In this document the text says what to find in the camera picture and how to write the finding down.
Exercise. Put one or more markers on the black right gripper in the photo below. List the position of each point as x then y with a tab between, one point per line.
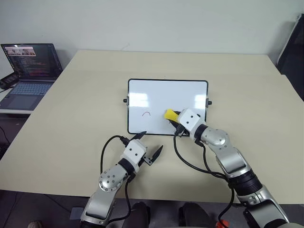
181	132

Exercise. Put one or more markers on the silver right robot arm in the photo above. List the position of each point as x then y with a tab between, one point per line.
229	158

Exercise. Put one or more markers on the black panel with white edge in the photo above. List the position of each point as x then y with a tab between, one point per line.
292	47

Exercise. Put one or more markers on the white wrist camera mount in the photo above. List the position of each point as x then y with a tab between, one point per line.
134	150
190	120

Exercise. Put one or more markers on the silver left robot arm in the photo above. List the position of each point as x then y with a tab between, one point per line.
108	183

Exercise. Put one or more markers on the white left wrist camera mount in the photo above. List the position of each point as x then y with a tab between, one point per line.
134	150

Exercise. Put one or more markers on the black-framed whiteboard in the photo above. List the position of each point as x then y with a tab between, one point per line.
166	99

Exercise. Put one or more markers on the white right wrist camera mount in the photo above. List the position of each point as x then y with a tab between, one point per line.
190	120

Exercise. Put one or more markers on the orange red knob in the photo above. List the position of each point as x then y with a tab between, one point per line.
222	224

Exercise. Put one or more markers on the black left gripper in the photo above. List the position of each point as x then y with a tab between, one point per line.
147	160

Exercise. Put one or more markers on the small black device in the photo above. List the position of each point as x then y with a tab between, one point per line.
8	80

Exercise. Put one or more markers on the open grey laptop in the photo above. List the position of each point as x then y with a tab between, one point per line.
31	71

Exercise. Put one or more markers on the yellow eraser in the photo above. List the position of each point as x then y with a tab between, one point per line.
170	115

